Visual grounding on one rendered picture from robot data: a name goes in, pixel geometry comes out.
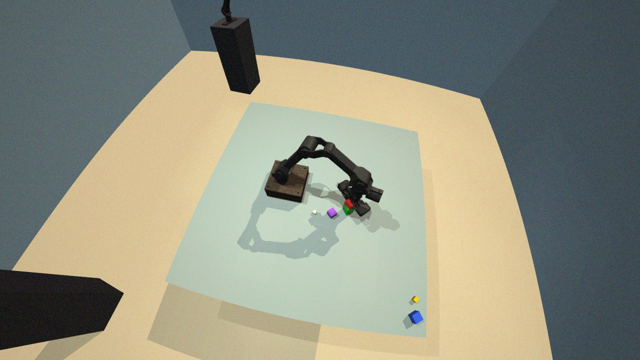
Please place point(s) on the blue cube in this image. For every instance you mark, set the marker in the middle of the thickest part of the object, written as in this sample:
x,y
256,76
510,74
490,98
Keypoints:
x,y
415,317

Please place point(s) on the red block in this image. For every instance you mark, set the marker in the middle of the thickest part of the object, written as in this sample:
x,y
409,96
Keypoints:
x,y
349,204

